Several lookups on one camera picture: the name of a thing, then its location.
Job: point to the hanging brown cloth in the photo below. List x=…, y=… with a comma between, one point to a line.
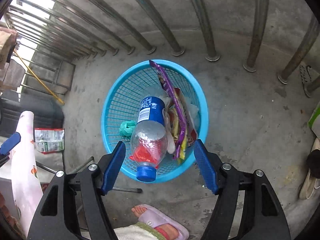
x=7, y=42

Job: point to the white green fluffy rug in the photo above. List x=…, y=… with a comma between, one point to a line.
x=132, y=232

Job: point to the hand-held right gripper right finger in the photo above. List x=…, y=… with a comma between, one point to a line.
x=205, y=167

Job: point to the green white box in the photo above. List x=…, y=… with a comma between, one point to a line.
x=315, y=117

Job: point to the green white packet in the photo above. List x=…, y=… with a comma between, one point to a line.
x=48, y=140

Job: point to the beige flat shoe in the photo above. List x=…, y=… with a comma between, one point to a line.
x=308, y=185

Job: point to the person's foot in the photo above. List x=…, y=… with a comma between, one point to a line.
x=140, y=211

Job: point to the black leather chair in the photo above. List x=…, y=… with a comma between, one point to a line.
x=42, y=112

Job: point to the blue plastic basket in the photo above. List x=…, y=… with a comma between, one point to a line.
x=172, y=176

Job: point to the pink printed tablecloth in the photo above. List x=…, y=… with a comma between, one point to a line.
x=25, y=180

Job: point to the purple yellow snack bag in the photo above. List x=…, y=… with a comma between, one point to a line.
x=172, y=97

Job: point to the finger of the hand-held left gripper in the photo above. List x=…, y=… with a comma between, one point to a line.
x=10, y=142

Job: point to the red plastic bag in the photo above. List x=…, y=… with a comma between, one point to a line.
x=132, y=158

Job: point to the white patterned slipper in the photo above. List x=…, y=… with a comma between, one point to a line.
x=305, y=80

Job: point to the teal plastic bag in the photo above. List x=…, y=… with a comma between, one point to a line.
x=126, y=128

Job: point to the red white snack bag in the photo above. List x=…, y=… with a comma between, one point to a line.
x=192, y=140

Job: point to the clear plastic bottle blue label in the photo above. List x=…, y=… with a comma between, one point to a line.
x=150, y=135

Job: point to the pink slipper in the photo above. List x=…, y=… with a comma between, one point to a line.
x=152, y=218

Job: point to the yellow broomstick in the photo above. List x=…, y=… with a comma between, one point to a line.
x=42, y=80

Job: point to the hanging grey cloth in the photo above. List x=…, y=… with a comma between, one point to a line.
x=13, y=75

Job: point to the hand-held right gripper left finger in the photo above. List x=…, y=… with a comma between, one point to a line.
x=113, y=167

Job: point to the metal railing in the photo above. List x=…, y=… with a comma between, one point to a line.
x=200, y=15

